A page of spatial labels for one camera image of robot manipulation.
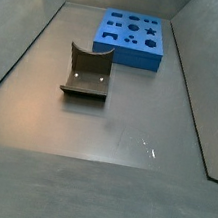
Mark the blue foam shape-sorter block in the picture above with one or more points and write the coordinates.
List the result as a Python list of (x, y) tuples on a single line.
[(135, 38)]

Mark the black curved plastic stand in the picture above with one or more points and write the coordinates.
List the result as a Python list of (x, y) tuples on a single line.
[(90, 72)]

